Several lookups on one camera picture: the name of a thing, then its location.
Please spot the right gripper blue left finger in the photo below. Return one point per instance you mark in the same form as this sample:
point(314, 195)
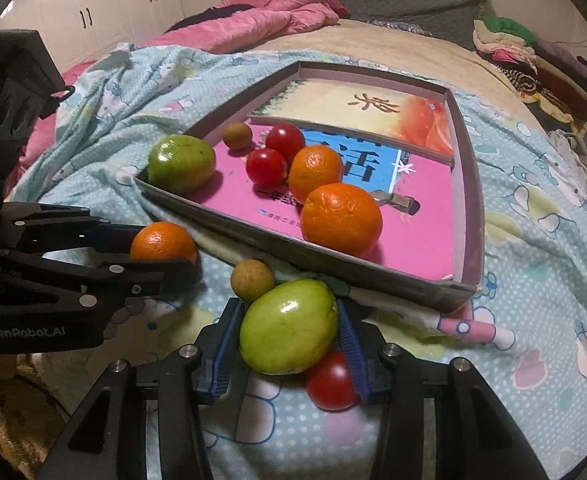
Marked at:
point(218, 346)

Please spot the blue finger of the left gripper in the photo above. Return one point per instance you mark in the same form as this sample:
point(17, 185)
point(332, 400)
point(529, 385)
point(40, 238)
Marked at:
point(32, 280)
point(37, 228)

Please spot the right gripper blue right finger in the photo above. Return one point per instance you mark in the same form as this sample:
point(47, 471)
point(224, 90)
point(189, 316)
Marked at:
point(360, 343)

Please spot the stack of folded clothes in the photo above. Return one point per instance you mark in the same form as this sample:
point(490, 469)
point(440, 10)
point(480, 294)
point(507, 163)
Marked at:
point(546, 77)

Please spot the red cherry tomato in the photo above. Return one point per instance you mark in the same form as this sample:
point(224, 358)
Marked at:
point(266, 168)
point(329, 384)
point(286, 139)

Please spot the Hello Kitty blue quilt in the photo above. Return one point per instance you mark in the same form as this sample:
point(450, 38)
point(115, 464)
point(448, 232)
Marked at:
point(525, 330)

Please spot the pink comforter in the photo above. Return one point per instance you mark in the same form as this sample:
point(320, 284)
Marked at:
point(253, 20)

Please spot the large green apple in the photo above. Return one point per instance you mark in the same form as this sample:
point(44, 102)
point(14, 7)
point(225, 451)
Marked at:
point(180, 164)

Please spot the beige bed blanket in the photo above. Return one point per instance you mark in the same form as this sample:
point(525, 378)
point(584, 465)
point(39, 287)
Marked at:
point(427, 57)

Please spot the white wardrobe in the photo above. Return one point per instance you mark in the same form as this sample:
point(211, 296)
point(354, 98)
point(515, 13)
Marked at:
point(75, 31)

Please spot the brown longan fruit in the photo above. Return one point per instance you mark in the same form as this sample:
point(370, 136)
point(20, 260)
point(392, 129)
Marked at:
point(251, 279)
point(237, 136)

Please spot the small orange tangerine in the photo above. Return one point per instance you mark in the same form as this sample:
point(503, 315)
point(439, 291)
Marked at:
point(341, 217)

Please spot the yellow orange booklet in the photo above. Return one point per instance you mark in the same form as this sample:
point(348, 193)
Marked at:
point(371, 112)

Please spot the black garment on bed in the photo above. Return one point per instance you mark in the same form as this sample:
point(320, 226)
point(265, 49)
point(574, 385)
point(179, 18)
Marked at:
point(209, 15)

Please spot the large orange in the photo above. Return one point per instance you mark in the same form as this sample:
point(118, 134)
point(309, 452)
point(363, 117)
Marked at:
point(163, 241)

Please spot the shallow grey cardboard box tray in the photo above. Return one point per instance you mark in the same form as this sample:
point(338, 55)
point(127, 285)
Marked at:
point(445, 294)

